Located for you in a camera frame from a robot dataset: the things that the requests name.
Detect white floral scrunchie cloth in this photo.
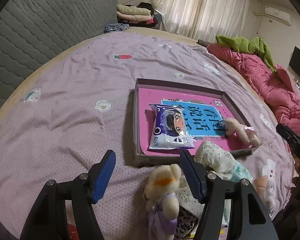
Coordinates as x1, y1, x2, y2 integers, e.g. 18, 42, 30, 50
177, 141, 236, 218

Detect cream bear purple dress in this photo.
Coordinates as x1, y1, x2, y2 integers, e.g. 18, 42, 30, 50
143, 164, 181, 239

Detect green tissue pack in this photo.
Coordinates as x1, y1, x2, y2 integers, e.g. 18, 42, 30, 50
230, 161, 254, 183

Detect leopard print scrunchie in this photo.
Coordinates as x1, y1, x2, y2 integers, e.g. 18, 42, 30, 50
174, 206, 198, 239

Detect purple frog wet wipes pack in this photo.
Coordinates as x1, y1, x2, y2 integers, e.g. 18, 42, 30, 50
148, 104, 194, 150

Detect peach squishy toy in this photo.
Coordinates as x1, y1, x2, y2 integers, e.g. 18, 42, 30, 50
254, 176, 268, 194

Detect beige bear pink dress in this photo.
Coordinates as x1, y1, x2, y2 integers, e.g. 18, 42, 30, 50
223, 118, 261, 147

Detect person's right hand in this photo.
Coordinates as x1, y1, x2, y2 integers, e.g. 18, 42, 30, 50
291, 153, 300, 192

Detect shallow grey cardboard box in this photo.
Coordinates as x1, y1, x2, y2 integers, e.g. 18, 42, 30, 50
133, 79, 256, 167

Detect lilac patterned bed sheet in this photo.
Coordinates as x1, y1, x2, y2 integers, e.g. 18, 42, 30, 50
0, 32, 294, 239

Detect pink quilted duvet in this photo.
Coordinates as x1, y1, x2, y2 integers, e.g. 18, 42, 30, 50
207, 43, 300, 137

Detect green blanket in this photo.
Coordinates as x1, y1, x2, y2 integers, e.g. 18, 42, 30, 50
216, 35, 277, 73

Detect dark floral cloth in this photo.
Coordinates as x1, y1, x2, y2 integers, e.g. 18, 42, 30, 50
104, 23, 129, 34

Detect white curtains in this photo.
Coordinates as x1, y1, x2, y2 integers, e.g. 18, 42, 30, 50
152, 0, 250, 42

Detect stack of folded clothes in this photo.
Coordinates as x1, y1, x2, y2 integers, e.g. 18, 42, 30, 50
117, 2, 162, 29

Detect grey quilted headboard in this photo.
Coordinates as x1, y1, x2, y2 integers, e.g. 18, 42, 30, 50
0, 0, 119, 108

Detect white wall air conditioner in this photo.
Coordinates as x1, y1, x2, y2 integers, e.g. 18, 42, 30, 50
264, 6, 291, 25

